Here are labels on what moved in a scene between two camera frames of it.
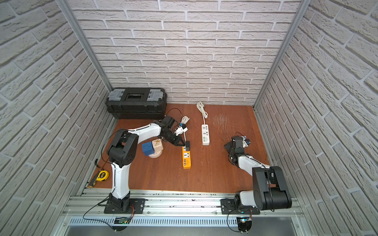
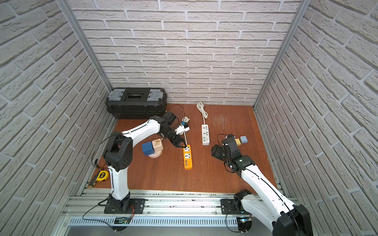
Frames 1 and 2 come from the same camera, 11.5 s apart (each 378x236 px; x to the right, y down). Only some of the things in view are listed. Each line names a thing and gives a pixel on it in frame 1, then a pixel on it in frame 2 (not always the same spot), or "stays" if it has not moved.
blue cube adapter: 147,148 stays
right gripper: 229,146 to 216,151
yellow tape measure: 101,175 stays
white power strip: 205,134 stays
